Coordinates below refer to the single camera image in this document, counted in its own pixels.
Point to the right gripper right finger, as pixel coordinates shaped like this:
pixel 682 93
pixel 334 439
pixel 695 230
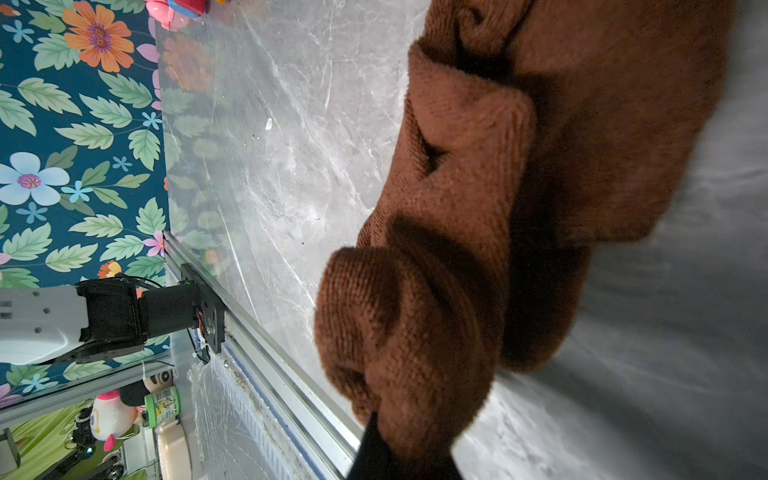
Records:
pixel 449 470

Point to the brown cloth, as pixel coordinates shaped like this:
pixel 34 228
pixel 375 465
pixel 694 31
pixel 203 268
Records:
pixel 533 131

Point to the magenta toothpaste tube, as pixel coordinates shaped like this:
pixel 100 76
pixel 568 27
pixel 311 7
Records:
pixel 189 8

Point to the pink alarm clock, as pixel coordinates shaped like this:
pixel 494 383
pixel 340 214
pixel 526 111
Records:
pixel 168 18

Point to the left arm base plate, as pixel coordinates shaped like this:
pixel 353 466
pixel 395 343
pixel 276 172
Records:
pixel 212 310

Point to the pink white plush toy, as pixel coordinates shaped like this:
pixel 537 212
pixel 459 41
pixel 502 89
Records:
pixel 111 418

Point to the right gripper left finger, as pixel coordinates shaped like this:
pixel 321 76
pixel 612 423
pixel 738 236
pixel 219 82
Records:
pixel 374 459

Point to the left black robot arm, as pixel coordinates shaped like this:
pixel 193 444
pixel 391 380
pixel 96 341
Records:
pixel 91 321

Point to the green labelled bottle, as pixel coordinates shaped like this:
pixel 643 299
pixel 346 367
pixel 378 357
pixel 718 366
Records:
pixel 162 407

